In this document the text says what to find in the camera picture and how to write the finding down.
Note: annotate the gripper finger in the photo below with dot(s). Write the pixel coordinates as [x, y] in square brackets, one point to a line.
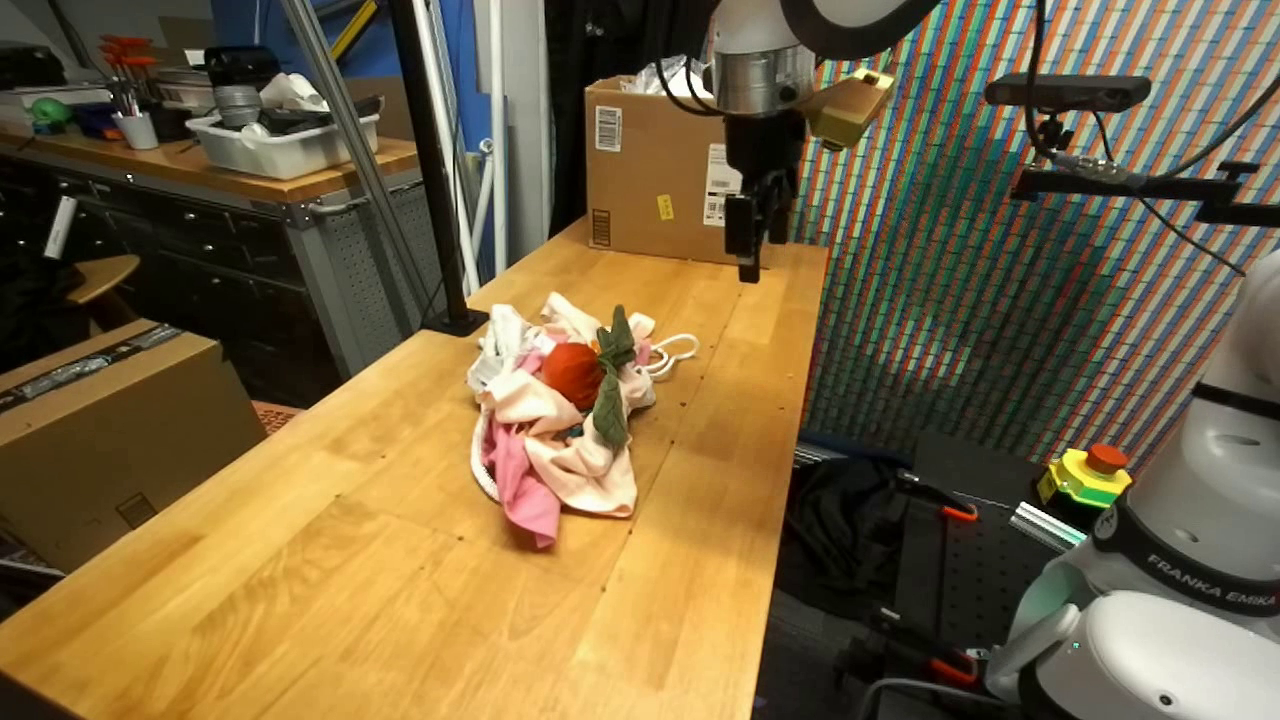
[745, 235]
[780, 215]

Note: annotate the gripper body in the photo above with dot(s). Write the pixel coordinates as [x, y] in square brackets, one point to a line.
[765, 150]

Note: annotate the white towel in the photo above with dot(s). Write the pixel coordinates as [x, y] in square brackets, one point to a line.
[505, 340]

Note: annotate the light pink cloth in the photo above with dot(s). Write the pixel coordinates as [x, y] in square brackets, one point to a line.
[590, 470]

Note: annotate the cardboard box with labels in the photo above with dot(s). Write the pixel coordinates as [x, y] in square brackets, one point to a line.
[650, 180]

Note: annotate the clear plastic bag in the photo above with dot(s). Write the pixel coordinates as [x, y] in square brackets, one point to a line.
[675, 75]

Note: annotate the orange plush with green leaves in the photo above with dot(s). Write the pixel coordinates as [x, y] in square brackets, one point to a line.
[575, 375]

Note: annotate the black bag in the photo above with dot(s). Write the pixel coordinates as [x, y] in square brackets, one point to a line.
[845, 520]

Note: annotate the black pole with base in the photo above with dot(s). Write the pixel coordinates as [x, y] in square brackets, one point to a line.
[430, 170]

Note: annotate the orange clamp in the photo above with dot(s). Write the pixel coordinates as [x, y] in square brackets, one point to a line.
[955, 668]
[960, 513]

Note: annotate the yellow emergency stop button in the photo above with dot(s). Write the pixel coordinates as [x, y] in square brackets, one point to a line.
[1085, 478]

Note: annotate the aluminium profile piece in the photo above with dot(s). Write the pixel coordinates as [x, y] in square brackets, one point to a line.
[1045, 525]

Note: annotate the white plastic bin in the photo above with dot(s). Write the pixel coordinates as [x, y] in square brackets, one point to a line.
[280, 145]

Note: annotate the workbench with dark drawers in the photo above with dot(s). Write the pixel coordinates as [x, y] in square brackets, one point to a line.
[200, 240]

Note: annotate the white cup with tools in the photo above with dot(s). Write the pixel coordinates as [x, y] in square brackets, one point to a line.
[138, 130]

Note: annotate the wooden stool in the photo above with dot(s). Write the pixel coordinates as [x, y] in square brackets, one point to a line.
[100, 275]

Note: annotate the large cardboard box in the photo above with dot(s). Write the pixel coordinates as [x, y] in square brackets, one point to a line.
[110, 430]

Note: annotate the green ball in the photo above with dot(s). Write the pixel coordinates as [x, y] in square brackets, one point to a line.
[50, 112]

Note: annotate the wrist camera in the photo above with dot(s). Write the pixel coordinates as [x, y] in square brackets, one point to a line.
[850, 108]

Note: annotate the camera on mount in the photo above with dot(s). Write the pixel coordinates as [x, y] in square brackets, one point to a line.
[1070, 92]

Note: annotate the aluminium frame bar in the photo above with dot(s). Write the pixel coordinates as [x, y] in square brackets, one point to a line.
[340, 120]

